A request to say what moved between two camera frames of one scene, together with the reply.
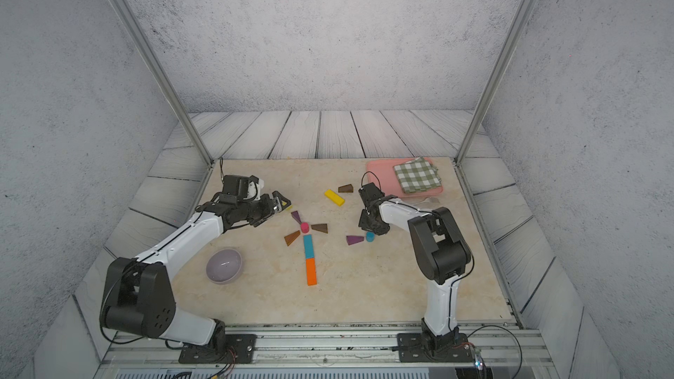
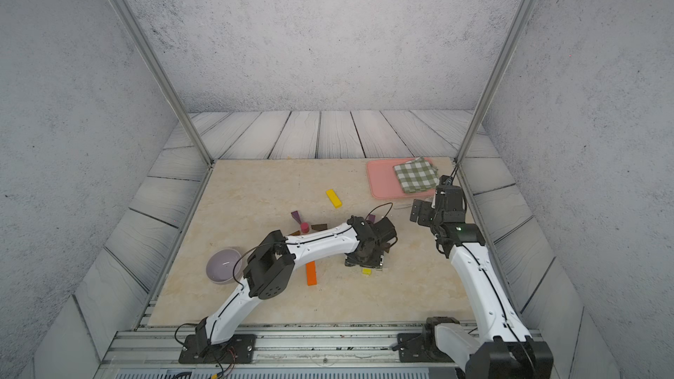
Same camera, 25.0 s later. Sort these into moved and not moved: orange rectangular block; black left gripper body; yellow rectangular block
Moved: black left gripper body
Not moved: orange rectangular block; yellow rectangular block
